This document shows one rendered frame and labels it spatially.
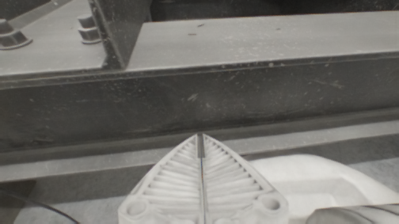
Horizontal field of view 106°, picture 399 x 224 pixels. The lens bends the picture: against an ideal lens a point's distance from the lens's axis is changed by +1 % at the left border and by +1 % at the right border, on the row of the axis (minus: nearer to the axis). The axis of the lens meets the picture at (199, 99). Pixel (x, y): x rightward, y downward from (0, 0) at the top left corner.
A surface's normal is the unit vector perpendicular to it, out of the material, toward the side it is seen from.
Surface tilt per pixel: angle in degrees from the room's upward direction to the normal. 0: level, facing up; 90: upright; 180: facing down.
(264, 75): 90
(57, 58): 0
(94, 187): 0
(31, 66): 0
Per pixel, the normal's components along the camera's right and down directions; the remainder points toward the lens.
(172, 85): 0.12, 0.71
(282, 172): -0.01, -0.70
